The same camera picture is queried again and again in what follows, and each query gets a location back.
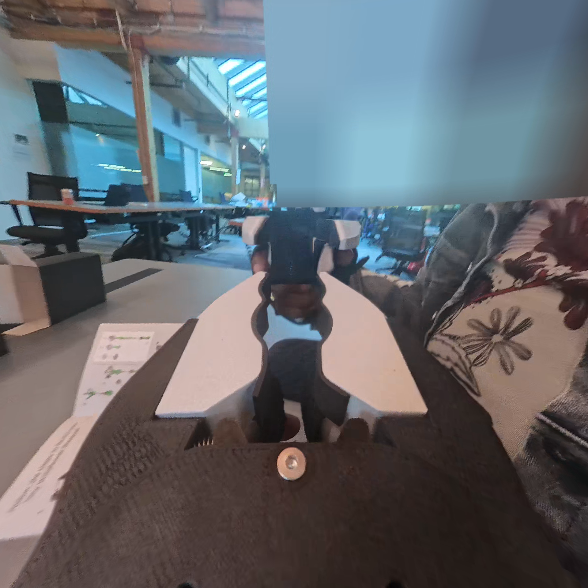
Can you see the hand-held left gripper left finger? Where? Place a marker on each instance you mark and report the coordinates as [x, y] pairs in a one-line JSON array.
[[216, 349]]

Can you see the black office chair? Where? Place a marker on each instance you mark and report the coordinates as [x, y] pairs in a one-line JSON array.
[[404, 229], [46, 225], [124, 195]]

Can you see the lego instruction booklet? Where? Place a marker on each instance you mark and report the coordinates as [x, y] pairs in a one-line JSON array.
[[119, 367]]

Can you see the wooden post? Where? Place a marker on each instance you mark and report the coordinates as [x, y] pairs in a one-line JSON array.
[[144, 138]]

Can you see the black box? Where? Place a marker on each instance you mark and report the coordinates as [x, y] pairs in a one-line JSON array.
[[73, 285]]

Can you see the white open box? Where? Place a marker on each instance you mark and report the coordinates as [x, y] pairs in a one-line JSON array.
[[18, 294]]

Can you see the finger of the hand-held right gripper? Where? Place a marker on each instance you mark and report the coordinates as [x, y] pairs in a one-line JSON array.
[[349, 234], [252, 229]]

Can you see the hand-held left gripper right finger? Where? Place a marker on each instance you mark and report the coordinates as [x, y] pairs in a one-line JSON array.
[[367, 358]]

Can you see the long wooden desk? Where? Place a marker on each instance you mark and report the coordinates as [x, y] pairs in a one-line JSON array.
[[138, 207]]

